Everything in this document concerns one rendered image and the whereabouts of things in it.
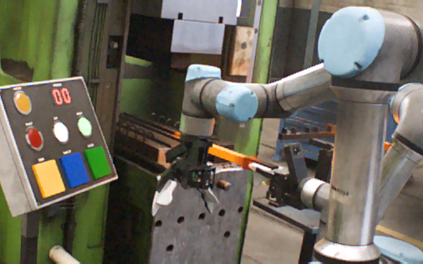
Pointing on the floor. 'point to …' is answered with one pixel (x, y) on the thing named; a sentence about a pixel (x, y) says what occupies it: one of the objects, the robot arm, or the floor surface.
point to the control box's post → (29, 237)
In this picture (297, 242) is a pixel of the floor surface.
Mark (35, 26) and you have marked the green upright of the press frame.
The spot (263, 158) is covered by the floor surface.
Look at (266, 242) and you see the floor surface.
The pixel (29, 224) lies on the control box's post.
